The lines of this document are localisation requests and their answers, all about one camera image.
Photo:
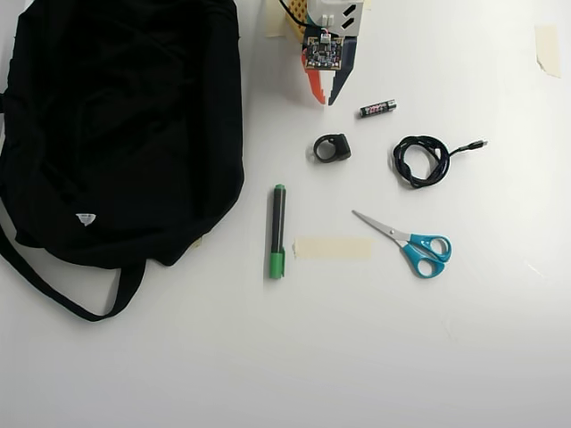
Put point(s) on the navy gripper finger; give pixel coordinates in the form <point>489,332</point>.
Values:
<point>349,62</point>

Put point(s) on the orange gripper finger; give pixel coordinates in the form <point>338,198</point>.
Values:
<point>316,87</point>

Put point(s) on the green and black marker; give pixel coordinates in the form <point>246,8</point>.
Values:
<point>276,223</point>

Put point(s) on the black fabric bag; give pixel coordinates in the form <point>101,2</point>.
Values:
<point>111,134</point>

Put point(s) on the small beige tape piece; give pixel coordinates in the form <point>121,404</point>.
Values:
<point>367,4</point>

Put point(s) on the black AAA battery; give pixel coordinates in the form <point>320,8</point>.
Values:
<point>377,109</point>

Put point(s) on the long beige masking tape strip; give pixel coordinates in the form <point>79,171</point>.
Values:
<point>334,249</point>

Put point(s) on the camera circuit board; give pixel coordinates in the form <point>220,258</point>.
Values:
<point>323,55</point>

